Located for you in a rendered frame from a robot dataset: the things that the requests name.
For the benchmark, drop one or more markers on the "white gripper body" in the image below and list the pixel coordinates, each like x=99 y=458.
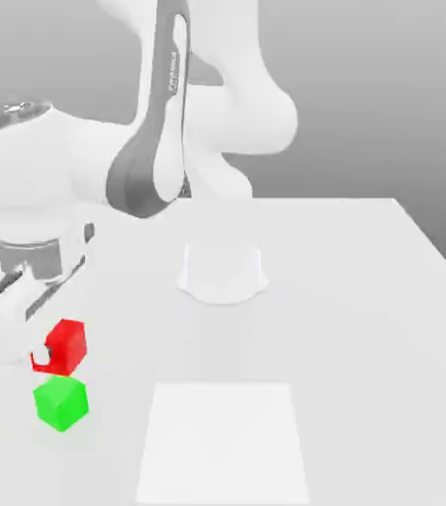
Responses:
x=17 y=312

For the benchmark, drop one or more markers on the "small red cube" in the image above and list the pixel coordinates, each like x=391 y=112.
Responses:
x=70 y=344

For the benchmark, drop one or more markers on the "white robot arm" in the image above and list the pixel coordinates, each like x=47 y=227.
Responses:
x=48 y=166

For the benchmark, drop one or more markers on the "small green cube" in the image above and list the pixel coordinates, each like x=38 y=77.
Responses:
x=61 y=403

